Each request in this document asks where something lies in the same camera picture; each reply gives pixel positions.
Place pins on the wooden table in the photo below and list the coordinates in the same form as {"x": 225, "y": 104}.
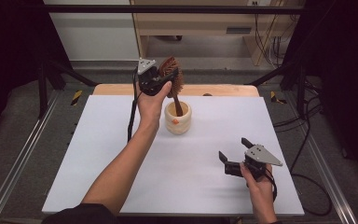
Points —
{"x": 223, "y": 90}

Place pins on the black metal stand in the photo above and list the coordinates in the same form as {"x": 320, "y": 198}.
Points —
{"x": 298, "y": 84}
{"x": 43, "y": 90}

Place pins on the white table sheet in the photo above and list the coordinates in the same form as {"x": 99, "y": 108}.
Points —
{"x": 199, "y": 174}

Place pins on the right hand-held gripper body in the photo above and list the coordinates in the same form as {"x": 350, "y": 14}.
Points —
{"x": 261, "y": 157}

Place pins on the person's right hand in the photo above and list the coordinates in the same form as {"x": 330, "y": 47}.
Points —
{"x": 261, "y": 188}

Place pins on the brown wooden hairbrush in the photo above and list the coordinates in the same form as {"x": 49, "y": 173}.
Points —
{"x": 176, "y": 90}

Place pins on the black horizontal frame bar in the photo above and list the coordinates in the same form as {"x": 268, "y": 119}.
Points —
{"x": 167, "y": 9}

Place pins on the white cabinet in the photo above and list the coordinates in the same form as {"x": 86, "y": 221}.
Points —
{"x": 93, "y": 34}

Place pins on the aluminium floor rail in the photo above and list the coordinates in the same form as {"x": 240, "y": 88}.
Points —
{"x": 18, "y": 161}
{"x": 329, "y": 180}

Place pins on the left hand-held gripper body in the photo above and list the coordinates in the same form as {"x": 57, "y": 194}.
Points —
{"x": 149, "y": 81}

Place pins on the person's left hand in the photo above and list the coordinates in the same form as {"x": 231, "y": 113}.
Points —
{"x": 150, "y": 109}

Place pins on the person's dark sleeve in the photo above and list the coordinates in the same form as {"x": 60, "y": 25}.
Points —
{"x": 80, "y": 216}

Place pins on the black curtain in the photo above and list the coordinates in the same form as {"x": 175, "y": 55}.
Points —
{"x": 345, "y": 77}
{"x": 9, "y": 56}

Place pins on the cream ceramic cup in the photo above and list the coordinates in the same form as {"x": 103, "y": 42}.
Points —
{"x": 177, "y": 124}

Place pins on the light wooden desk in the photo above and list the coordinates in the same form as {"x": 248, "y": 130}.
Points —
{"x": 199, "y": 21}

